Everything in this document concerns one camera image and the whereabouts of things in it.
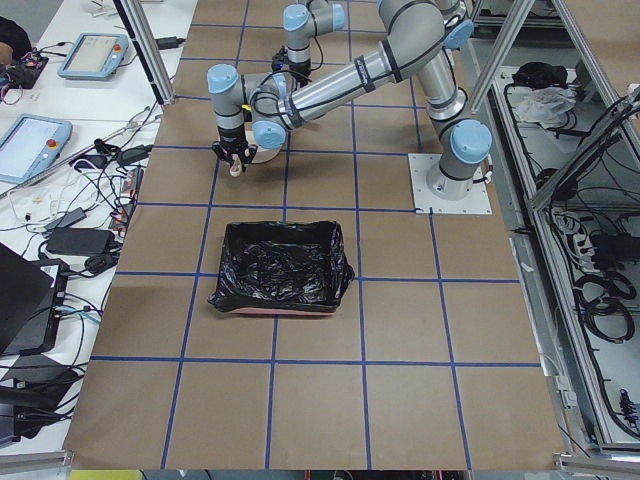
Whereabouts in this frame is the black power adapter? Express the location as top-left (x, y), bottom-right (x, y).
top-left (155, 36), bottom-right (186, 50)

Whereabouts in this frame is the black laptop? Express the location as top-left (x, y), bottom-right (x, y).
top-left (1, 245), bottom-right (70, 356)

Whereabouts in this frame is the teach pendant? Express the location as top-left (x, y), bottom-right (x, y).
top-left (58, 33), bottom-right (129, 81)
top-left (1, 114), bottom-right (73, 184)

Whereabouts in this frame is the near teach pendant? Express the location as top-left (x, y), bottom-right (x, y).
top-left (1, 114), bottom-right (73, 184)

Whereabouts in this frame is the beige plastic dustpan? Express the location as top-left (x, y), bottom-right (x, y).
top-left (228, 127), bottom-right (279, 177)

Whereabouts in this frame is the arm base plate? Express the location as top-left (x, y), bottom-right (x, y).
top-left (408, 153), bottom-right (492, 215)

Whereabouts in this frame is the aluminium frame post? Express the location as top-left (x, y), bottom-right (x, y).
top-left (113, 0), bottom-right (175, 106)

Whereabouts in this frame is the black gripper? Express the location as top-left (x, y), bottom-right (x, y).
top-left (271, 46), bottom-right (311, 83)
top-left (211, 140), bottom-right (250, 163)

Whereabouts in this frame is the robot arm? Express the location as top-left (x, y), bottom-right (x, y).
top-left (271, 1), bottom-right (347, 87)
top-left (207, 1), bottom-right (492, 201)

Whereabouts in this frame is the bin with black bag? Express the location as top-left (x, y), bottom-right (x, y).
top-left (208, 221), bottom-right (355, 315)

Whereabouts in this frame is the far teach pendant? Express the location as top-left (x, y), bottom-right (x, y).
top-left (58, 33), bottom-right (129, 81)

